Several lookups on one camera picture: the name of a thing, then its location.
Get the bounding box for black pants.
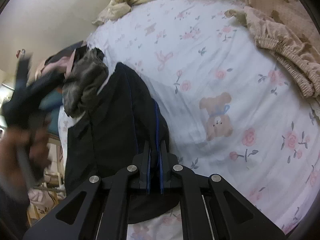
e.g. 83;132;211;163
65;62;179;224

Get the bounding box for person's left hand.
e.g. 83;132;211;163
1;120;51;189

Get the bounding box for camouflage pants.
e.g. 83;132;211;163
62;46;108;118

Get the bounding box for floral white bed sheet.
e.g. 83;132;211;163
86;0;319;236

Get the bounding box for beige bear print blanket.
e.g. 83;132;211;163
225;0;319;98

